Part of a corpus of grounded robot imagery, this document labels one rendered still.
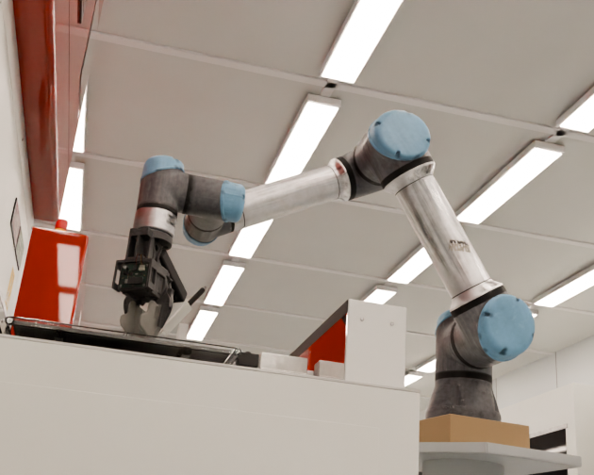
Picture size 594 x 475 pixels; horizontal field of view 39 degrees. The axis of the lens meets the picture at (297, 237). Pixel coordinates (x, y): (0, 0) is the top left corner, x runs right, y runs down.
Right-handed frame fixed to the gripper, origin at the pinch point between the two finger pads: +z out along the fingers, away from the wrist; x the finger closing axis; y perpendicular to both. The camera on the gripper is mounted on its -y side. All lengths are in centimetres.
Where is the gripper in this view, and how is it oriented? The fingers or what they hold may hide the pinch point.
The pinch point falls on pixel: (141, 348)
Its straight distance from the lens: 147.9
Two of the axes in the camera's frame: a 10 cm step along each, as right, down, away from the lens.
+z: -0.8, 9.2, -3.9
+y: -3.1, -3.9, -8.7
